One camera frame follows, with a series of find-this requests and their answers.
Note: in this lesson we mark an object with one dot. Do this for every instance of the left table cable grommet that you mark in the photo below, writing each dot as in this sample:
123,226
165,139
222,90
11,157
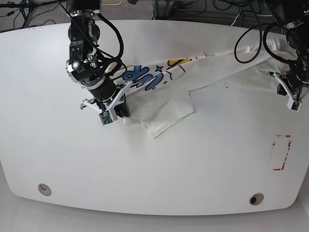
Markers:
44,190

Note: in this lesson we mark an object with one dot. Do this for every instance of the black tripod stand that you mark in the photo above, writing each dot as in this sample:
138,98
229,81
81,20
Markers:
25,9

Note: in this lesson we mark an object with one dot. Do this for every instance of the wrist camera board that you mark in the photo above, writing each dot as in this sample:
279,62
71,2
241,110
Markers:
293,105
108,117

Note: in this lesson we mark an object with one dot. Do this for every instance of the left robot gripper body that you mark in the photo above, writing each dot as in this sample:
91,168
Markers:
294,82

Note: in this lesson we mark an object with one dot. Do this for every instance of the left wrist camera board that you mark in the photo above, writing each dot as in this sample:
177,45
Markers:
293,105

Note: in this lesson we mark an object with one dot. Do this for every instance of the right table cable grommet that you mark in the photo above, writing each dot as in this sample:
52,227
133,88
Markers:
256,199

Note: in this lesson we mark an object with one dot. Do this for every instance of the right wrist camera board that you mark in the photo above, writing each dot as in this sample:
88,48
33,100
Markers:
108,117

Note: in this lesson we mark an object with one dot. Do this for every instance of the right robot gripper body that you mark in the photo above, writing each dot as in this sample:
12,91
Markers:
104,95

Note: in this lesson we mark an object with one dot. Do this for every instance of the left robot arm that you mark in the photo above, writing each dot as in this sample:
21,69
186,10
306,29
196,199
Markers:
290,15

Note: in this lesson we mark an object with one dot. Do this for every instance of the red tape rectangle marking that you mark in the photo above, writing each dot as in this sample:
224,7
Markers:
279,152

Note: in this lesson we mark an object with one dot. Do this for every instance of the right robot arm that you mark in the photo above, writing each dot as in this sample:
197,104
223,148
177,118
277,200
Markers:
89,66

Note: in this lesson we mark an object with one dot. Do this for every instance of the table cable grommet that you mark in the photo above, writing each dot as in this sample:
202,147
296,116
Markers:
256,199
44,190

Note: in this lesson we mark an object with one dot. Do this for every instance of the white printed T-shirt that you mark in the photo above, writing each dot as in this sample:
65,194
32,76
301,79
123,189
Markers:
160,95

